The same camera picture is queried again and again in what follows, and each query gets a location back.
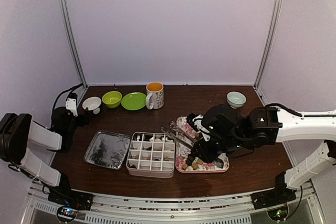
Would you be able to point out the white mug with orange inside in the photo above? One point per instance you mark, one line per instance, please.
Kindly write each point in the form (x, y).
(154, 95)

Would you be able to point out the pink tin box with dividers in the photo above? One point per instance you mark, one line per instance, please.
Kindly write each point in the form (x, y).
(146, 168)

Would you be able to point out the green plate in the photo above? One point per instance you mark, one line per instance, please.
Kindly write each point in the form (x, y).
(134, 101)

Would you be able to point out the front aluminium rail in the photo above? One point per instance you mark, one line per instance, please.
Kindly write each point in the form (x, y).
(237, 208)

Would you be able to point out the aluminium frame post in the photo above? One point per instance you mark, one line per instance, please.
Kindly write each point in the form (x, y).
(71, 42)
(269, 41)

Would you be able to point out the floral pink tray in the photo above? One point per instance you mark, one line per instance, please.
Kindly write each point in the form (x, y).
(198, 166)

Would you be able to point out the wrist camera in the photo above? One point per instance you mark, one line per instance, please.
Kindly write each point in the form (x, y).
(71, 103)
(195, 122)

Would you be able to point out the pale blue ceramic bowl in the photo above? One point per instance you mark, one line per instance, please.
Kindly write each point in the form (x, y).
(236, 99)

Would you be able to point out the metal tongs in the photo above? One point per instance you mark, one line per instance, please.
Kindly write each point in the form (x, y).
(173, 132)

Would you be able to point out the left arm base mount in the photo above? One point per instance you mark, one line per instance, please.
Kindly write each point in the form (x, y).
(70, 201)

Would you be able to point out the white black bowl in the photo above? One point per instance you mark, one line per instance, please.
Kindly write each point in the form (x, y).
(92, 105)

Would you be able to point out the pink bunny tin lid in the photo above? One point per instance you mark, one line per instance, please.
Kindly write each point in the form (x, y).
(107, 150)

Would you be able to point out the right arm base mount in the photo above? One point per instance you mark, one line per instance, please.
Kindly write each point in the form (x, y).
(275, 199)

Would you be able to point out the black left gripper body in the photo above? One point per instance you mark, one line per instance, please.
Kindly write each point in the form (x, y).
(82, 122)

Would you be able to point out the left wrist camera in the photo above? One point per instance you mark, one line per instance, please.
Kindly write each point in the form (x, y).
(71, 103)

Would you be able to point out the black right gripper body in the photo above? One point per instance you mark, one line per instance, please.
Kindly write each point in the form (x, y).
(229, 145)

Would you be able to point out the right aluminium frame post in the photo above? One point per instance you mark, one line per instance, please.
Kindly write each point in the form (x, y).
(269, 41)

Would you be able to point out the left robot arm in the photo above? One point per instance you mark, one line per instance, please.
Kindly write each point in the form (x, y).
(19, 132)

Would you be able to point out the left aluminium frame post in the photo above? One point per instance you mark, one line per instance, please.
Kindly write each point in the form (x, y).
(71, 42)

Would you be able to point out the green bowl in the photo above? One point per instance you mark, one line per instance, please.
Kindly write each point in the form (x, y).
(112, 99)

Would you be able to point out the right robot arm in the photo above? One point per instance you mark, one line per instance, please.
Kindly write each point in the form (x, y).
(275, 123)

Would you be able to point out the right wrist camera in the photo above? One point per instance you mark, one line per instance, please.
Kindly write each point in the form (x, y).
(195, 122)

